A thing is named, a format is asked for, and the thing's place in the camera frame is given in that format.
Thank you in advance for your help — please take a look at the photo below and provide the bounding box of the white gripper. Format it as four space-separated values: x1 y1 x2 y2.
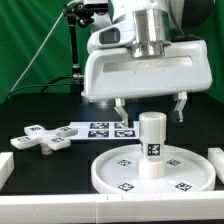
84 40 212 127

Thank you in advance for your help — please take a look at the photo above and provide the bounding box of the white round table top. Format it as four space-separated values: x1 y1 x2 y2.
91 144 216 194

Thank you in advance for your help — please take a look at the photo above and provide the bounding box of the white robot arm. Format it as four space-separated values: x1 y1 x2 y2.
84 0 212 127

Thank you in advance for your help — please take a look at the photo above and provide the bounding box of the white marker plate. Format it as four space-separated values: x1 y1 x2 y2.
69 121 139 140

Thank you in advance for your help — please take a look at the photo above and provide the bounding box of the white right fence block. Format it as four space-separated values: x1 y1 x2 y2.
208 148 224 184

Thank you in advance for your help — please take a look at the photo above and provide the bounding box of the white fence block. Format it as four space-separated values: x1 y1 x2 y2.
0 152 14 190
208 148 224 184

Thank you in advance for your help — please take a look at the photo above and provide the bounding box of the white front fence bar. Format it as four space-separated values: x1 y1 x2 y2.
0 190 224 224

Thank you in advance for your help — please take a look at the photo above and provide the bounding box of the white cross-shaped table base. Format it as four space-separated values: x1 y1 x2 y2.
10 125 78 155

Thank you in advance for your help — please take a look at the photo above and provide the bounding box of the green backdrop curtain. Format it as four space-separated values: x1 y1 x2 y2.
0 0 224 103

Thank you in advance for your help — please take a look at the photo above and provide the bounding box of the white left fence block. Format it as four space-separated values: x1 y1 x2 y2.
0 152 14 190

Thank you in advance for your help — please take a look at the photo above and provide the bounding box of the black cable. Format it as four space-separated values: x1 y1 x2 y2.
7 75 84 99

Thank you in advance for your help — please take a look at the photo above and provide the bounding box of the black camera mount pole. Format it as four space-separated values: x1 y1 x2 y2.
63 3 93 80

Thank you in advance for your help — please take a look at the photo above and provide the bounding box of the white cable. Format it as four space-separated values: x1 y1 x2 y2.
10 0 78 92

